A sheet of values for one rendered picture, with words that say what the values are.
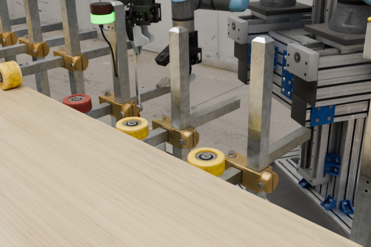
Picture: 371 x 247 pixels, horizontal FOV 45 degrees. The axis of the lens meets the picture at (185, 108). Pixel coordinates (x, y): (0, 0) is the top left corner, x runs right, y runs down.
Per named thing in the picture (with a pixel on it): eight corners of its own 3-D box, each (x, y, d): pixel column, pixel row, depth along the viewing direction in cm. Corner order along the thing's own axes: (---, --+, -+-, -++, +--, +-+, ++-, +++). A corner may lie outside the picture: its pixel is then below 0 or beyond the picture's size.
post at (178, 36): (182, 189, 131) (178, 25, 112) (191, 194, 128) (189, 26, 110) (173, 194, 128) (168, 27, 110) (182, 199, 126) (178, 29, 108)
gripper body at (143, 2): (149, 28, 128) (147, -16, 124) (123, 26, 132) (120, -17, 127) (162, 22, 135) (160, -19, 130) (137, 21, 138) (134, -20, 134)
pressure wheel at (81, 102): (84, 125, 138) (80, 90, 134) (100, 132, 133) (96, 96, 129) (61, 133, 133) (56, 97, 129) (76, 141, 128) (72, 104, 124)
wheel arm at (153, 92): (176, 87, 160) (176, 76, 159) (183, 90, 158) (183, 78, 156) (69, 125, 132) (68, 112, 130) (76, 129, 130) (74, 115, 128)
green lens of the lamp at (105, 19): (105, 18, 128) (104, 10, 127) (117, 21, 124) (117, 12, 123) (86, 21, 124) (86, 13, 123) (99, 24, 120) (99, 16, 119)
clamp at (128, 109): (112, 106, 146) (111, 91, 144) (139, 117, 137) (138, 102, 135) (98, 111, 142) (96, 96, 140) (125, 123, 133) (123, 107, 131)
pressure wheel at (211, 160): (186, 190, 104) (186, 145, 100) (221, 188, 104) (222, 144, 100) (189, 210, 97) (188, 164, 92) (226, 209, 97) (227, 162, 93)
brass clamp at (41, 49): (33, 49, 175) (32, 36, 173) (52, 55, 166) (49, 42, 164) (19, 52, 171) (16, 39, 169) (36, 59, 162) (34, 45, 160)
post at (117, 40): (127, 150, 146) (116, -1, 127) (134, 154, 143) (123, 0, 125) (118, 154, 143) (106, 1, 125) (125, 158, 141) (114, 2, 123)
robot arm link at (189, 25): (183, 22, 146) (165, 19, 152) (183, 36, 148) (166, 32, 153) (199, 18, 151) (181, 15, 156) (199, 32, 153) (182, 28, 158)
